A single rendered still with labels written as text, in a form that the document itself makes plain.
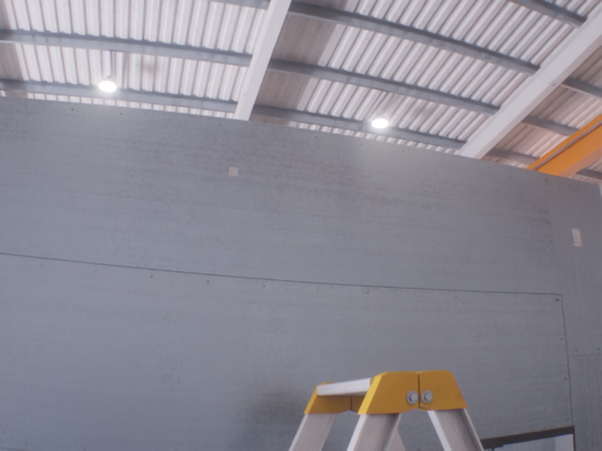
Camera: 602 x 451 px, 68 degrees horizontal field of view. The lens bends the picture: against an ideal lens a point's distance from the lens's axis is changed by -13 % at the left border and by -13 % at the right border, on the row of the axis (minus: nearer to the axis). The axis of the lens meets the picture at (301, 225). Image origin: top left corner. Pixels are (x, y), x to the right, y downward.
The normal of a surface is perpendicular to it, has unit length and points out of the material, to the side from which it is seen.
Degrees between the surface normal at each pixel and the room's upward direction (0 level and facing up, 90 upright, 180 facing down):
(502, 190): 90
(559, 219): 90
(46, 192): 90
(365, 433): 88
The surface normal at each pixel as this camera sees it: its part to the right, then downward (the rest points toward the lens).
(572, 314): 0.28, -0.33
